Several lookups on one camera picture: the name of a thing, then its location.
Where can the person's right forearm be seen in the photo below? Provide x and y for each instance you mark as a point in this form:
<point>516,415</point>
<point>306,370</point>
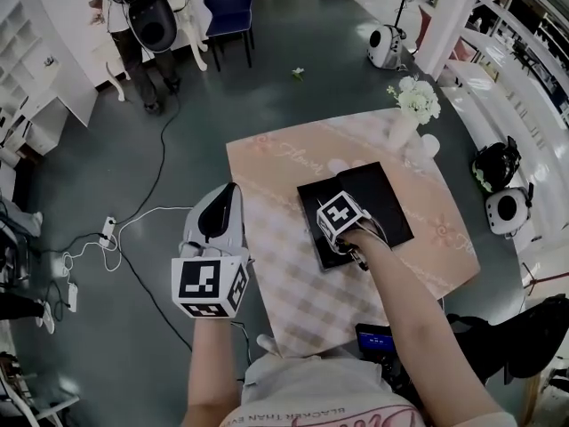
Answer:
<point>413,327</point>

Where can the person's light shirt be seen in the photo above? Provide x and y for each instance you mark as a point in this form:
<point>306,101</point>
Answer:
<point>311,394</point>

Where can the person's left forearm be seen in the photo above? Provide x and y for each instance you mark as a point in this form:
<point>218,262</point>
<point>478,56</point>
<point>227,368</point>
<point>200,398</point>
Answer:
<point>209,372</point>

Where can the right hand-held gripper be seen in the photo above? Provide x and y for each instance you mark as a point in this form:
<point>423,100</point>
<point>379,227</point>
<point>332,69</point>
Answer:
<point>340,214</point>

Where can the black round backpack device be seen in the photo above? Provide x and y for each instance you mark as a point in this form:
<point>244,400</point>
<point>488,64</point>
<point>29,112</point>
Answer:
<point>151,20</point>

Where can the black tripod stand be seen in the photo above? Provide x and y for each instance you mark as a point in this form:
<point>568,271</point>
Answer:
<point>402,2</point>

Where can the pink checked tablecloth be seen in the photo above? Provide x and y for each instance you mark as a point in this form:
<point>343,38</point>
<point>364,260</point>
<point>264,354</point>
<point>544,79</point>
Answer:
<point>284,220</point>

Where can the black device with screen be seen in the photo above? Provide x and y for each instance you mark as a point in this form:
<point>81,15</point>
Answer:
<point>374,338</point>

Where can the white table with curved legs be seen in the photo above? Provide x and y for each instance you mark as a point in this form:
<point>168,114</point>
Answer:
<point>195,29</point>

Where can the black bag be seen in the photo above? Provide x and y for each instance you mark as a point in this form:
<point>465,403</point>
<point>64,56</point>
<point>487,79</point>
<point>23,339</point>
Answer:
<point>495,165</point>

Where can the white curved counter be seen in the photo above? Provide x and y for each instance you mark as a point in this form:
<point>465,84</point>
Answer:
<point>502,118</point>

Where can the blue chair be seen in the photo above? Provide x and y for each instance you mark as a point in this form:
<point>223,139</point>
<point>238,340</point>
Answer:
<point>229,7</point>

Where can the black office chair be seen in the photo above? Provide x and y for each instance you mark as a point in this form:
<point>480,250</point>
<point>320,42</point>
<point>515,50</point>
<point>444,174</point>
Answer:
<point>515,340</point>

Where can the white power strip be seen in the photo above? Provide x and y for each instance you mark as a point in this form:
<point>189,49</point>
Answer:
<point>107,231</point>

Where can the white shelf unit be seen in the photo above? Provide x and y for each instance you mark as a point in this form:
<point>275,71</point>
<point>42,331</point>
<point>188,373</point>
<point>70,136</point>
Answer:
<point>31,69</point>

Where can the white cup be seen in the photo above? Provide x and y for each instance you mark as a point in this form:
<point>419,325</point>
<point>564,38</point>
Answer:
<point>430,144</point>

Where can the white vase with white flowers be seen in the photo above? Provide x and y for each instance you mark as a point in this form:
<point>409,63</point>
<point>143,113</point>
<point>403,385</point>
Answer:
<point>415,100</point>

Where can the black box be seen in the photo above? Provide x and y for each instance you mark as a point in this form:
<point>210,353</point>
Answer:
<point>391,203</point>

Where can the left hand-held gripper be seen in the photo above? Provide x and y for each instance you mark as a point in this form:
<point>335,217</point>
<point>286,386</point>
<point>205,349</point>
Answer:
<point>209,283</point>

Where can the white round backpack device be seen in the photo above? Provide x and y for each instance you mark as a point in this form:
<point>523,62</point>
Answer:
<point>507,209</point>
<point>384,47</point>

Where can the white flower on floor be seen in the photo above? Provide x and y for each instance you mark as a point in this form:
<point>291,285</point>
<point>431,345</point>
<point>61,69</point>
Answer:
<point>298,74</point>

